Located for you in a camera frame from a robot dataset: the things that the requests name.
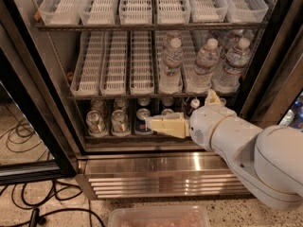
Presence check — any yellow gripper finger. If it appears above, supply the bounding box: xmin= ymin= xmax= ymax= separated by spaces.
xmin=205 ymin=89 xmax=221 ymax=106
xmin=145 ymin=113 xmax=189 ymax=139

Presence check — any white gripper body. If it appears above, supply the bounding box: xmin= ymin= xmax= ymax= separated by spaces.
xmin=189 ymin=105 xmax=237 ymax=151

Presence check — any water bottle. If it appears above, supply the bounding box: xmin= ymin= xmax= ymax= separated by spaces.
xmin=212 ymin=38 xmax=251 ymax=94
xmin=163 ymin=30 xmax=182 ymax=48
xmin=159 ymin=38 xmax=184 ymax=94
xmin=189 ymin=38 xmax=220 ymax=93
xmin=219 ymin=29 xmax=243 ymax=59

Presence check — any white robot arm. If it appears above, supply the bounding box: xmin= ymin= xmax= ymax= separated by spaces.
xmin=146 ymin=90 xmax=303 ymax=211

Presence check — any right iced tea bottle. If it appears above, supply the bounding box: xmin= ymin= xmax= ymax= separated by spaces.
xmin=220 ymin=97 xmax=227 ymax=106

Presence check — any iced tea bottle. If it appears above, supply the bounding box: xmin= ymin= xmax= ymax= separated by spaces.
xmin=185 ymin=98 xmax=200 ymax=118
xmin=220 ymin=97 xmax=227 ymax=106

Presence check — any left iced tea bottle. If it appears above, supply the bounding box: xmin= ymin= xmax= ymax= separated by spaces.
xmin=185 ymin=98 xmax=200 ymax=118

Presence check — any shelf tray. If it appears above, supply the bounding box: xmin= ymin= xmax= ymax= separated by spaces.
xmin=182 ymin=30 xmax=211 ymax=94
xmin=39 ymin=0 xmax=81 ymax=26
xmin=154 ymin=30 xmax=196 ymax=95
xmin=130 ymin=31 xmax=154 ymax=95
xmin=80 ymin=0 xmax=118 ymax=26
xmin=225 ymin=0 xmax=268 ymax=23
xmin=100 ymin=31 xmax=128 ymax=96
xmin=119 ymin=0 xmax=152 ymax=25
xmin=70 ymin=31 xmax=105 ymax=96
xmin=212 ymin=29 xmax=252 ymax=94
xmin=188 ymin=0 xmax=228 ymax=23
xmin=155 ymin=0 xmax=191 ymax=25

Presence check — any middle shelf tray far right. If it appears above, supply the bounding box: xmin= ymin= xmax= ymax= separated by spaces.
xmin=212 ymin=29 xmax=252 ymax=94

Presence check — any right fridge glass door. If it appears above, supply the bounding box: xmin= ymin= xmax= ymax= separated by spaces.
xmin=241 ymin=0 xmax=303 ymax=128

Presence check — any top shelf tray far right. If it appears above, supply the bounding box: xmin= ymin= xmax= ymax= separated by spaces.
xmin=225 ymin=0 xmax=268 ymax=23

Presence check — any middle shelf tray far left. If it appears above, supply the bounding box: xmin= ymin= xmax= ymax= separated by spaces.
xmin=70 ymin=31 xmax=105 ymax=96

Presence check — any stainless steel display fridge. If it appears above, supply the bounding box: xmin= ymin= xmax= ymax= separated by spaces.
xmin=13 ymin=0 xmax=293 ymax=200

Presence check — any open fridge glass door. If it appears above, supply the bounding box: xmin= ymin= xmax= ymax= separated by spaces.
xmin=0 ymin=0 xmax=78 ymax=185

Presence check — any top shelf tray far left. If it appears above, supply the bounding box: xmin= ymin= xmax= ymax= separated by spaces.
xmin=39 ymin=0 xmax=81 ymax=26

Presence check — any front right blue pepsi can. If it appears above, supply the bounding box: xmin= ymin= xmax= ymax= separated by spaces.
xmin=161 ymin=109 xmax=174 ymax=115

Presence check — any front left blue pepsi can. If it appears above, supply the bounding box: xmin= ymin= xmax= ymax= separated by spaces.
xmin=134 ymin=108 xmax=153 ymax=135

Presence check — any rear left blue pepsi can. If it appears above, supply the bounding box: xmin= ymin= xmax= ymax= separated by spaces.
xmin=137 ymin=97 xmax=152 ymax=108

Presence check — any green soda can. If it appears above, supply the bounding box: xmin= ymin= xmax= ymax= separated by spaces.
xmin=86 ymin=111 xmax=108 ymax=137
xmin=114 ymin=98 xmax=129 ymax=113
xmin=91 ymin=99 xmax=108 ymax=117
xmin=111 ymin=110 xmax=131 ymax=137

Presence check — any silver can behind right door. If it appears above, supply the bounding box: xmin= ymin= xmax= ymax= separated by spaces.
xmin=280 ymin=110 xmax=294 ymax=126

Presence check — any front left green soda can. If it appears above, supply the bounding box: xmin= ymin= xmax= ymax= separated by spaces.
xmin=86 ymin=111 xmax=108 ymax=137

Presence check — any rear left green soda can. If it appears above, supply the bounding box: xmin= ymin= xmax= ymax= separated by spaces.
xmin=91 ymin=99 xmax=108 ymax=117

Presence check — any blue can behind right door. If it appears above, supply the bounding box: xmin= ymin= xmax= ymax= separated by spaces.
xmin=290 ymin=105 xmax=303 ymax=131

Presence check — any clear plastic bin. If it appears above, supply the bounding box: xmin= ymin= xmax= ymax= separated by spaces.
xmin=108 ymin=205 xmax=211 ymax=227

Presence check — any black floor cable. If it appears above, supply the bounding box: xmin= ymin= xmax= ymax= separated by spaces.
xmin=0 ymin=104 xmax=106 ymax=227

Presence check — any black cable plug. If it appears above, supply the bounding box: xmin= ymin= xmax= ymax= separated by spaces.
xmin=28 ymin=208 xmax=46 ymax=227

